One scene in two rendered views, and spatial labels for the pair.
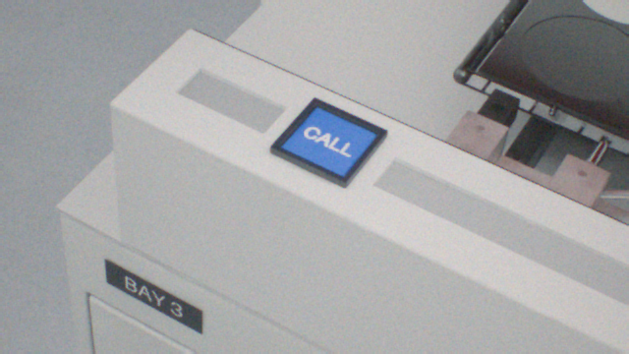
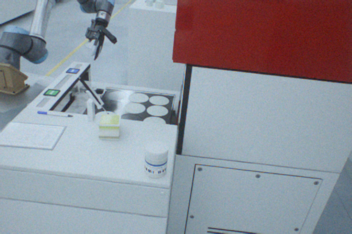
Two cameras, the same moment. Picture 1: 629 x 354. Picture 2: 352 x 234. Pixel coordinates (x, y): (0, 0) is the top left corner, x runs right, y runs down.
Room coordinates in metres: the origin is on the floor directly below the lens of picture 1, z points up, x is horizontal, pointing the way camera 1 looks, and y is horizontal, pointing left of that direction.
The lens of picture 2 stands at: (0.42, -1.58, 1.62)
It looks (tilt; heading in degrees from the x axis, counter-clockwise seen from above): 30 degrees down; 64
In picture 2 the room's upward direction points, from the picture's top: 6 degrees clockwise
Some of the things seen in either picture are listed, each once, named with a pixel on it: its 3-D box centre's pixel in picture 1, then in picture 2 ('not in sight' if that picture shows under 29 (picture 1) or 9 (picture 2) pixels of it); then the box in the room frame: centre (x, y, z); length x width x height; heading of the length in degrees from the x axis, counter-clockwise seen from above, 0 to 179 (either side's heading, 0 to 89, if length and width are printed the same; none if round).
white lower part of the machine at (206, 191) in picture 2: not in sight; (231, 174); (1.38, -0.44, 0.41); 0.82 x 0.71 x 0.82; 63
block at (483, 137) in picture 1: (462, 162); (88, 89); (0.62, -0.11, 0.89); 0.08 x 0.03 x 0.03; 153
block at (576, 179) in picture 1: (564, 209); (83, 96); (0.58, -0.18, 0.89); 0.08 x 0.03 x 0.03; 153
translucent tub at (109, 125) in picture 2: not in sight; (110, 127); (0.61, -0.64, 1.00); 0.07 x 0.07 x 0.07; 72
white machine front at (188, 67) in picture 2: not in sight; (186, 73); (1.08, -0.28, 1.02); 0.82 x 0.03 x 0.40; 63
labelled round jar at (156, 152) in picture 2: not in sight; (156, 159); (0.71, -0.88, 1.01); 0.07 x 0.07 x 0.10
